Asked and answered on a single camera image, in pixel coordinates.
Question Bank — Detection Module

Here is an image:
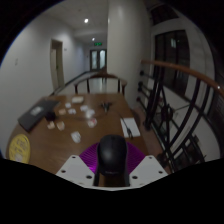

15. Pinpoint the black computer mouse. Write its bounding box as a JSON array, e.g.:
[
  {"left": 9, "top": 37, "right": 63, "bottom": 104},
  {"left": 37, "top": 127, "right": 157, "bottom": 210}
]
[{"left": 96, "top": 134, "right": 129, "bottom": 178}]

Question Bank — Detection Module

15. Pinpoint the black railing with wooden handrail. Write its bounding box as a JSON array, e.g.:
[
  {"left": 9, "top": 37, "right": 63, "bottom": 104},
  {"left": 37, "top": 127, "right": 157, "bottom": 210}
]
[{"left": 137, "top": 58, "right": 224, "bottom": 169}]

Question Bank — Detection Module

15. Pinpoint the glass double door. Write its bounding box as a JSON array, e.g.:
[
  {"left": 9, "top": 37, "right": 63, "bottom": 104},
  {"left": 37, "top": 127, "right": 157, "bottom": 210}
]
[{"left": 89, "top": 48, "right": 108, "bottom": 72}]

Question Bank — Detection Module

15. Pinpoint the open side door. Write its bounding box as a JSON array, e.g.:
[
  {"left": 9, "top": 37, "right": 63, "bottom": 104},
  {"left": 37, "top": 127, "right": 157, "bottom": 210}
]
[{"left": 49, "top": 38, "right": 65, "bottom": 92}]

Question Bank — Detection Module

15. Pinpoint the white flat box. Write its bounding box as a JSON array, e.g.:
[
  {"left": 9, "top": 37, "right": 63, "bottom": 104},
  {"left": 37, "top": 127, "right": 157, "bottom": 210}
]
[{"left": 71, "top": 95, "right": 85, "bottom": 104}]

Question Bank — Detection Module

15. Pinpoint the small white red packet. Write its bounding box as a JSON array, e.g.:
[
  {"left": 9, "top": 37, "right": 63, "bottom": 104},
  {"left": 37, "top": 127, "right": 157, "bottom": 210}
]
[{"left": 86, "top": 117, "right": 99, "bottom": 129}]

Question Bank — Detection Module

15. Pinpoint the dark framed window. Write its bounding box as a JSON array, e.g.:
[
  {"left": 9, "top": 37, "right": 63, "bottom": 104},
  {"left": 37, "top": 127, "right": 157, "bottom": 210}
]
[{"left": 153, "top": 29, "right": 191, "bottom": 98}]

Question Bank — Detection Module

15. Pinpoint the white crumpled wrapper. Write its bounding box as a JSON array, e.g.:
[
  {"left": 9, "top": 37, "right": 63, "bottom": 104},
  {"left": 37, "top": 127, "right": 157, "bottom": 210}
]
[{"left": 70, "top": 130, "right": 82, "bottom": 144}]

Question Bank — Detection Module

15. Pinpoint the black binder clip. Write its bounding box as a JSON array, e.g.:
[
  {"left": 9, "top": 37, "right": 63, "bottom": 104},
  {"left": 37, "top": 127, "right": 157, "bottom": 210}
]
[{"left": 100, "top": 101, "right": 113, "bottom": 113}]

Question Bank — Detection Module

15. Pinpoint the black pen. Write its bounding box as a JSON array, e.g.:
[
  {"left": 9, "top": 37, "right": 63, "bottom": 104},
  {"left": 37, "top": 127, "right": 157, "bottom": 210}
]
[{"left": 120, "top": 116, "right": 134, "bottom": 139}]

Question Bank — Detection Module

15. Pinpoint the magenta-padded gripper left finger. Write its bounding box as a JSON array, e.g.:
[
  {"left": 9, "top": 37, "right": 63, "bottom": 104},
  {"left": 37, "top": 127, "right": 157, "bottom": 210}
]
[{"left": 55, "top": 142, "right": 101, "bottom": 188}]

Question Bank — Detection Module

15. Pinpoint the wooden chair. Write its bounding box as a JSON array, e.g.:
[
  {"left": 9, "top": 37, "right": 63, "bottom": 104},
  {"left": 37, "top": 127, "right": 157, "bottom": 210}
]
[{"left": 73, "top": 72, "right": 128, "bottom": 97}]

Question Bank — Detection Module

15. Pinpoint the small black round object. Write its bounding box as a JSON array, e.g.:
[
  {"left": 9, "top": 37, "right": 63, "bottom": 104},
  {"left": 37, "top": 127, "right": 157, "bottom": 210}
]
[{"left": 44, "top": 110, "right": 57, "bottom": 123}]

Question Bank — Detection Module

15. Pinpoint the white notepad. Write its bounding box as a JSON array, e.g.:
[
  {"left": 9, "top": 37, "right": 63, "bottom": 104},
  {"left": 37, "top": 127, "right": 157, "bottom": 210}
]
[{"left": 120, "top": 117, "right": 142, "bottom": 139}]

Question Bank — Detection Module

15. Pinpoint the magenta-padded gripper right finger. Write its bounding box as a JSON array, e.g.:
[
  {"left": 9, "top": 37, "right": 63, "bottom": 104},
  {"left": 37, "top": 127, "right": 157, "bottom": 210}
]
[{"left": 124, "top": 142, "right": 169, "bottom": 188}]

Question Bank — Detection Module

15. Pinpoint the round yellow mouse pad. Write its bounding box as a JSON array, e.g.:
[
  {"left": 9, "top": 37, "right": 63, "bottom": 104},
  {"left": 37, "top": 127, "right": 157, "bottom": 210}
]
[{"left": 8, "top": 133, "right": 31, "bottom": 164}]

